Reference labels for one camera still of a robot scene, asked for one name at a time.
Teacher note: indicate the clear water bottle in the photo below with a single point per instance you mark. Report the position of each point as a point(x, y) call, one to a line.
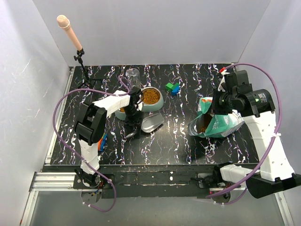
point(133, 76)

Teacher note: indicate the green toy block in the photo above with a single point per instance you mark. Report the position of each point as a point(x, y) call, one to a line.
point(169, 87)

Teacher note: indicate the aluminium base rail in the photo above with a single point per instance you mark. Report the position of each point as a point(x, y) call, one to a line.
point(60, 198)

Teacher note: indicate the blue toy block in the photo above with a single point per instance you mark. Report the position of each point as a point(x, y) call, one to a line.
point(175, 89)

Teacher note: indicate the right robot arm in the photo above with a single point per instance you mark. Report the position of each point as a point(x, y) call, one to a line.
point(273, 173)

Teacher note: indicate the orange blue toy car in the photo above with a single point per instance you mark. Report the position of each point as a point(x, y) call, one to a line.
point(102, 143)

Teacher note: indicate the metal food scoop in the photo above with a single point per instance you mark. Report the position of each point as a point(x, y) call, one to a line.
point(149, 124)

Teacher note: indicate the green pet food bag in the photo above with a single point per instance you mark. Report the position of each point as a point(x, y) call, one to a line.
point(213, 125)

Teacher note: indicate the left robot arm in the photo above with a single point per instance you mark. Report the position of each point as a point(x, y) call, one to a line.
point(90, 127)

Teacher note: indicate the black mounting plate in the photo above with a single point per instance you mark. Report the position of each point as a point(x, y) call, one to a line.
point(158, 180)

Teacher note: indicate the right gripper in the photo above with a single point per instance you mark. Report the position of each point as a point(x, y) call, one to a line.
point(217, 110)

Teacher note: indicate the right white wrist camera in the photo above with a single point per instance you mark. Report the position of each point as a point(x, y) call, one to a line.
point(222, 87)

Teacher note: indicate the pink microphone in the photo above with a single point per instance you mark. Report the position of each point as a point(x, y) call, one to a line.
point(64, 23)

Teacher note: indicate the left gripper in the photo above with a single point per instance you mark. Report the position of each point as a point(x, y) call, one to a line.
point(130, 124)

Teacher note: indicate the black microphone tripod stand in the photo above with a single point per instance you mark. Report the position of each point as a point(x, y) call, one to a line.
point(88, 82)

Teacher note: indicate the mint double pet bowl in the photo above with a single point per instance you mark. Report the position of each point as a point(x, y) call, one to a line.
point(148, 99)

